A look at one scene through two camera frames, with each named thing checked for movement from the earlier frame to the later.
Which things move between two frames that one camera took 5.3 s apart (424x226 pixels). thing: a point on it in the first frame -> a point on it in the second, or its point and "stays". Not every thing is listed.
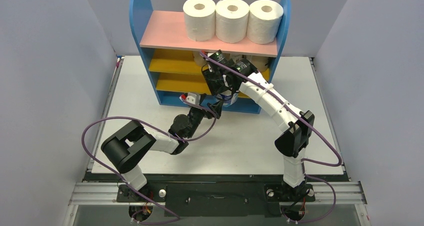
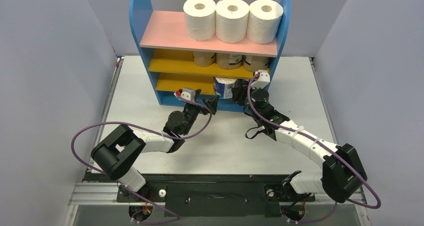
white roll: (263, 21) stays
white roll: (232, 17) stays
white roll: (199, 15) stays
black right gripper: (215, 82) -> (243, 94)
